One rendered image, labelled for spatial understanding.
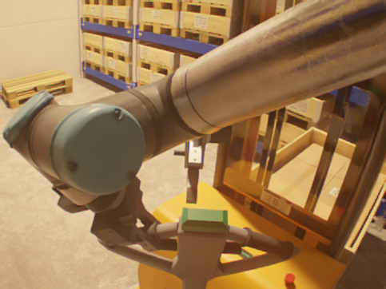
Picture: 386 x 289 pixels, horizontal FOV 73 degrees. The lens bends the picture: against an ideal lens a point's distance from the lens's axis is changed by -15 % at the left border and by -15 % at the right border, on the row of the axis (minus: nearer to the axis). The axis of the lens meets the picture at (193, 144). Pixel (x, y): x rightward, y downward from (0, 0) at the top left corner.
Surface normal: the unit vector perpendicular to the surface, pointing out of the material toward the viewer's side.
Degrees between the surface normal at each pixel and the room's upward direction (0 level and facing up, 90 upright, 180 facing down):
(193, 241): 106
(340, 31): 91
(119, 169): 75
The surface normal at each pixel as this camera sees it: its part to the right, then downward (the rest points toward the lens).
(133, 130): 0.69, 0.14
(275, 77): -0.51, 0.59
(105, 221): -0.44, -0.65
